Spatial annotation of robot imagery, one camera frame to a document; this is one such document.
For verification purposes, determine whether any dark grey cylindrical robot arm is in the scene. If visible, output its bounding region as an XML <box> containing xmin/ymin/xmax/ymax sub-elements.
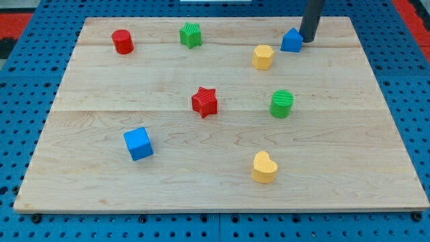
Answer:
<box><xmin>299</xmin><ymin>0</ymin><xmax>325</xmax><ymax>43</ymax></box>

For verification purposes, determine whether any red star block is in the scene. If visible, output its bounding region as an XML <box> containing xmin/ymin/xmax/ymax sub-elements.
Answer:
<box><xmin>191</xmin><ymin>87</ymin><xmax>218</xmax><ymax>118</ymax></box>

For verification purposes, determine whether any green star block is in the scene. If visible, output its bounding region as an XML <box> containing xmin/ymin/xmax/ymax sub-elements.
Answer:
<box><xmin>179</xmin><ymin>22</ymin><xmax>202</xmax><ymax>49</ymax></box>

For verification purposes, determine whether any light wooden board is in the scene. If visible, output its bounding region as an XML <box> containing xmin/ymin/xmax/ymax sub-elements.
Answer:
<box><xmin>14</xmin><ymin>17</ymin><xmax>429</xmax><ymax>214</ymax></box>

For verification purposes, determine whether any yellow heart block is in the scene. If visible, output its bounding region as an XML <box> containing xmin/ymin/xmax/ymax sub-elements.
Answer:
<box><xmin>251</xmin><ymin>151</ymin><xmax>278</xmax><ymax>184</ymax></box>

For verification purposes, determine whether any green cylinder block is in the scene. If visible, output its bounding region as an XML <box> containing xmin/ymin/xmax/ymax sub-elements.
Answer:
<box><xmin>269</xmin><ymin>89</ymin><xmax>294</xmax><ymax>118</ymax></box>

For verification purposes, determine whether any yellow hexagon block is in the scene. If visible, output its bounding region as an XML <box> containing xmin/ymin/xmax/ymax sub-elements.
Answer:
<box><xmin>252</xmin><ymin>44</ymin><xmax>274</xmax><ymax>71</ymax></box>

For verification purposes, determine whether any blue cube block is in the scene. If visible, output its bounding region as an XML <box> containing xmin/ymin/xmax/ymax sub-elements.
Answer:
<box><xmin>123</xmin><ymin>127</ymin><xmax>154</xmax><ymax>161</ymax></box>

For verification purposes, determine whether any blue house-shaped block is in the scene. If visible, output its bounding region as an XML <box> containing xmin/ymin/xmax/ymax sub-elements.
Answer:
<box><xmin>280</xmin><ymin>28</ymin><xmax>303</xmax><ymax>52</ymax></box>

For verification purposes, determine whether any red cylinder block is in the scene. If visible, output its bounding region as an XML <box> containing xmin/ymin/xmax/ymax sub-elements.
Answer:
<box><xmin>112</xmin><ymin>29</ymin><xmax>134</xmax><ymax>54</ymax></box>

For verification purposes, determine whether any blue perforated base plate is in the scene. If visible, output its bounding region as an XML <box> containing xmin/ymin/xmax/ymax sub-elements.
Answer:
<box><xmin>1</xmin><ymin>1</ymin><xmax>429</xmax><ymax>241</ymax></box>

